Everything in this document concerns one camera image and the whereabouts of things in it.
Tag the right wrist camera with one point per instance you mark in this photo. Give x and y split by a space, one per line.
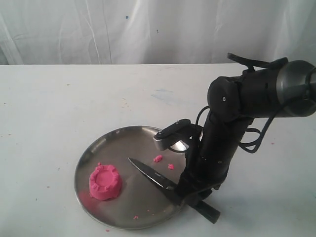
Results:
182 130

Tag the pink crumb near knife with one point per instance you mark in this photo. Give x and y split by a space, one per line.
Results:
158 158

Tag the white plastic backdrop sheet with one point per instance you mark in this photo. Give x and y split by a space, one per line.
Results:
155 31

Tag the pink clay lump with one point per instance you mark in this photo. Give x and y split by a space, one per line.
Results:
105 182

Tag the round stainless steel plate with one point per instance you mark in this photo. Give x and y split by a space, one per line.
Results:
138 197

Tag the black knife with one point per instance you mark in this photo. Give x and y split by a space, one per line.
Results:
167 187

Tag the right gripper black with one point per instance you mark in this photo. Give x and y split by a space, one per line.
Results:
208 163

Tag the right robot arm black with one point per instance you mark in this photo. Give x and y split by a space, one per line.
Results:
241 110

